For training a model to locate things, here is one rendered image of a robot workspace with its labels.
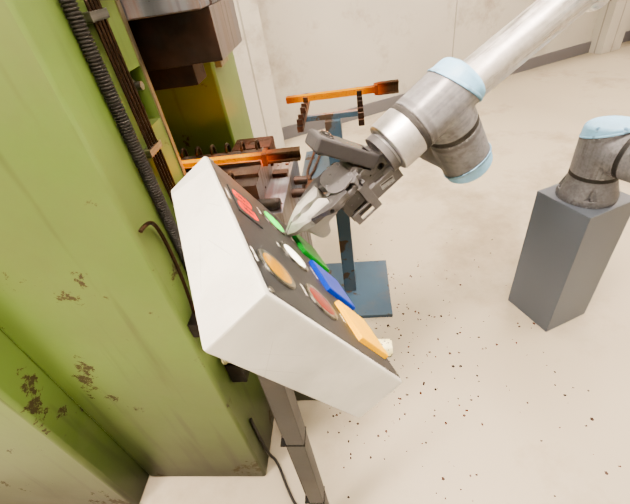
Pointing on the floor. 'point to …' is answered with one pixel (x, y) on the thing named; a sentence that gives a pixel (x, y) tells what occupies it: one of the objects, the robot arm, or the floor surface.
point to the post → (284, 412)
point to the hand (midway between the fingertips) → (289, 227)
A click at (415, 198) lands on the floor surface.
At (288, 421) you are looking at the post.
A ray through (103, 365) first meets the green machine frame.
